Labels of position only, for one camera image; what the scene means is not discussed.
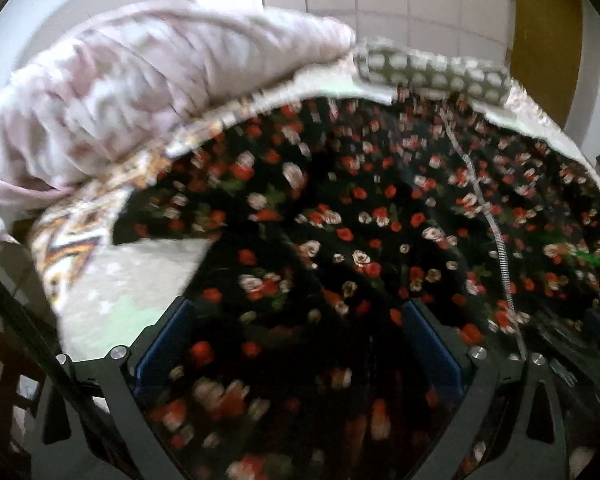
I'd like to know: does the black floral garment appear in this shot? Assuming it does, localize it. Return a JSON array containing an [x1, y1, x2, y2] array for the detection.
[[112, 91, 600, 479]]

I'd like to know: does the patchwork quilted bedspread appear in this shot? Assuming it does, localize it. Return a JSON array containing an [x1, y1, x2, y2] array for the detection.
[[26, 54, 600, 361]]

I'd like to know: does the pink white duvet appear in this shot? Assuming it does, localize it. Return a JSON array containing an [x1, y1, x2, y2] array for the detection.
[[0, 1, 356, 211]]

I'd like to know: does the olive white-dotted pillow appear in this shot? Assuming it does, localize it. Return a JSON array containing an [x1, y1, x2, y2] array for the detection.
[[354, 38, 512, 105]]

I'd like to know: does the brown wooden door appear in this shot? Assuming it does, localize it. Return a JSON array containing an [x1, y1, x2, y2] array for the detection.
[[510, 0, 583, 127]]

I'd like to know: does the black cable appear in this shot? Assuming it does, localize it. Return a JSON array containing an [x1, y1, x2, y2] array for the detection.
[[0, 257, 146, 480]]

